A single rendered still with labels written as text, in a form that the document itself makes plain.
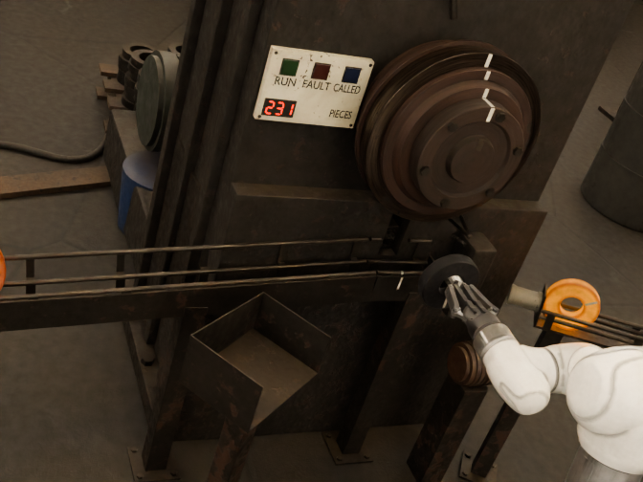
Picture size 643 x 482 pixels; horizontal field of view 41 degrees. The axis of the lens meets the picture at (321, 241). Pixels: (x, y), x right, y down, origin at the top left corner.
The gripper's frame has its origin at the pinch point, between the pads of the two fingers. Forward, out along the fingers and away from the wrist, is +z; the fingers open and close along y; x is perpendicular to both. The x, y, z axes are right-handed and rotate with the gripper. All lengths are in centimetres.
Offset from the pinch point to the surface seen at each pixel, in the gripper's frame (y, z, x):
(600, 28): 40, 37, 55
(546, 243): 165, 134, -91
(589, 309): 52, 1, -12
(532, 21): 19, 37, 53
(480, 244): 22.4, 20.4, -5.3
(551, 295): 43.1, 7.8, -12.6
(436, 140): -12.0, 11.6, 31.1
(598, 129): 303, 274, -98
